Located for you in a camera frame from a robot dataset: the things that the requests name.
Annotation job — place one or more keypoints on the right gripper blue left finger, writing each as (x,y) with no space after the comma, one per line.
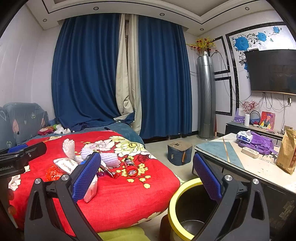
(42,221)

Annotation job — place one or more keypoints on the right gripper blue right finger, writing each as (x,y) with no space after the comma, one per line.
(241,212)

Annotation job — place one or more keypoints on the red mesh wrapper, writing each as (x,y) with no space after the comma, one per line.
(53,173)

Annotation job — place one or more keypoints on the white snack bag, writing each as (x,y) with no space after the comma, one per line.
(67,165)

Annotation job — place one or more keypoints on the orange purple snack wrapper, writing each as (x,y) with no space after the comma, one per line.
(103,171)

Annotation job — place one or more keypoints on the white foam net sleeve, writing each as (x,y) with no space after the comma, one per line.
(110,160)

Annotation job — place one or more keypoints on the red candy tube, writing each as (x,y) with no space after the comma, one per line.
(130,167)

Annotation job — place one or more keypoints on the yellow rimmed black trash bin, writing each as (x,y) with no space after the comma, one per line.
(189,209)

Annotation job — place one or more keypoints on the left hand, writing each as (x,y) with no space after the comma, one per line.
(10,196)

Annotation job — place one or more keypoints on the grey patterned sofa cushion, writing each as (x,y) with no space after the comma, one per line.
(20,122)

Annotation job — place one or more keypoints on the plush toys pile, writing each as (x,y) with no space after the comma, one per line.
(56,129)

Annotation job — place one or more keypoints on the beige power strip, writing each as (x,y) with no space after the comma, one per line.
(250,152)

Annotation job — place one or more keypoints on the marble top coffee table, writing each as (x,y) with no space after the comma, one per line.
(278,186)

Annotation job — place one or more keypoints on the brown paper bag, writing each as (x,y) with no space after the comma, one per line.
(286,155)

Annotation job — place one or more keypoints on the purple backpack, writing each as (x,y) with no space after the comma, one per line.
(262,144)

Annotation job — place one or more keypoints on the tissue pack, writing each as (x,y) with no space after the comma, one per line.
(244,136)

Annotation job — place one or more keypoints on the blue storage stool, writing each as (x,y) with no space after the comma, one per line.
(180,152)

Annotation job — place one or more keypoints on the green trouser leg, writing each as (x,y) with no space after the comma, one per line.
(133,233)

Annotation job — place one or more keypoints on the purple gift box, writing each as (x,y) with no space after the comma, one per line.
(239,116)

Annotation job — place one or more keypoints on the round glass ornament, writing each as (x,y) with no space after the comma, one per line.
(255,117)

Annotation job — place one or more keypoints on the colourful portrait painting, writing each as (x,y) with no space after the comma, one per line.
(267,120)

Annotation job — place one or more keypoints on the red floral blanket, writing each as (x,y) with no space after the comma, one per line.
(120,202)

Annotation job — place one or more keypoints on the white vase red flowers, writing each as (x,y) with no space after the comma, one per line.
(248,107)

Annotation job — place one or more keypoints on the blue sofa throw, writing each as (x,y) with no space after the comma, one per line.
(121,128)

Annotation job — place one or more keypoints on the left blue curtain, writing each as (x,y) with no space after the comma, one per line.
(84,71)

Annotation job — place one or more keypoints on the blue curtain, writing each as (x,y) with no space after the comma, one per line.
(84,71)
(165,82)

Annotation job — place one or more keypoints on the beige inner curtain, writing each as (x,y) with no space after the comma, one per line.
(127,82)

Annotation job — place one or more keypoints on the silver tower air conditioner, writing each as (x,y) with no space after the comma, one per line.
(207,97)

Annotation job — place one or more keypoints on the black curved television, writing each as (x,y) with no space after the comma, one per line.
(272,70)

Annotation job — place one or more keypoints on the right blue curtain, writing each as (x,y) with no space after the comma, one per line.
(165,82)

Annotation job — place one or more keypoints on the yellow artificial flowers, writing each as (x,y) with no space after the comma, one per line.
(203,45)

